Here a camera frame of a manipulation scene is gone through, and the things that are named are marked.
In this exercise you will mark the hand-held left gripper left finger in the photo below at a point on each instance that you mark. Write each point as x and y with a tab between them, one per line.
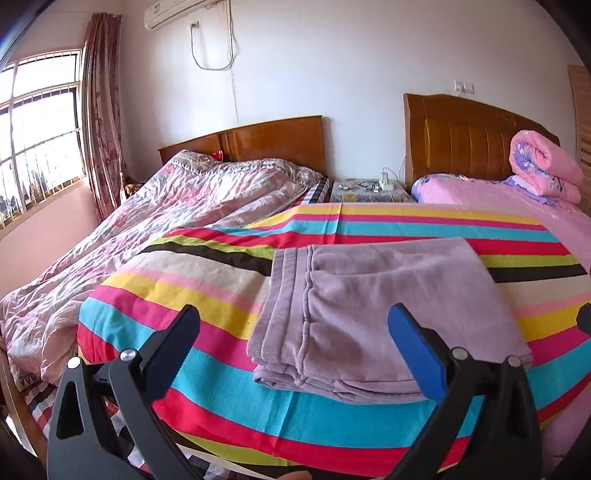
178	332

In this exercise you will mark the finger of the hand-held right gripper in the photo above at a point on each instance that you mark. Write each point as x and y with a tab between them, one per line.
585	319

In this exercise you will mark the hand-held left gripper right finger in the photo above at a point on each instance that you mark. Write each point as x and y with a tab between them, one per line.
411	344

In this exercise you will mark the mauve pants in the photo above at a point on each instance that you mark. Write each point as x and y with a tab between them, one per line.
369	300

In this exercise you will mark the person's left hand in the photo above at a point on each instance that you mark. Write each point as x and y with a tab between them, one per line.
295	475

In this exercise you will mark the colourful striped blanket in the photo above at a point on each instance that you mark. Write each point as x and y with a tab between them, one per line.
184	286

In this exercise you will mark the pink floral quilt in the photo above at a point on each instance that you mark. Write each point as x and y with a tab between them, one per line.
161	207

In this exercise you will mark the yellow brown cloth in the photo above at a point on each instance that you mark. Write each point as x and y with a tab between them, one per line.
131	188

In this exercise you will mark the nightstand with floral cover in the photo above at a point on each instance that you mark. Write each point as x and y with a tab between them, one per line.
360	196

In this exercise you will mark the rolled pink quilt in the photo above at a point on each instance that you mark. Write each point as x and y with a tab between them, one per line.
545	161

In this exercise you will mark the white power strip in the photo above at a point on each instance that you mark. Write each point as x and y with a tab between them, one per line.
385	182

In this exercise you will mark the black glasses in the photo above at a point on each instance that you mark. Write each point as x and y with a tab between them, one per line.
358	186

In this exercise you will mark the light wooden wardrobe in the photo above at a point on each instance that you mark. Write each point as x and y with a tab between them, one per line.
582	120

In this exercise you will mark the ribbed wooden bed headboard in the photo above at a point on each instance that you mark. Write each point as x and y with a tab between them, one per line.
461	143

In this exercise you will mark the flat wooden bed headboard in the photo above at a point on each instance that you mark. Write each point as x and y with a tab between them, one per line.
272	138

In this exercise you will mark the pink floral curtain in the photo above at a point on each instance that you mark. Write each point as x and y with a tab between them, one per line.
104	120

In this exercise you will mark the barred window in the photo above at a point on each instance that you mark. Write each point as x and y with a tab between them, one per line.
41	134

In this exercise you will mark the white air conditioner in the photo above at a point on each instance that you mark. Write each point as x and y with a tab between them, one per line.
175	13

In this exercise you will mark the wooden bed side rail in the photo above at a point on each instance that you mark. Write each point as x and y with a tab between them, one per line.
21	406

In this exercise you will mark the white wall socket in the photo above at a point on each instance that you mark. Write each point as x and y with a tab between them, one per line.
465	86

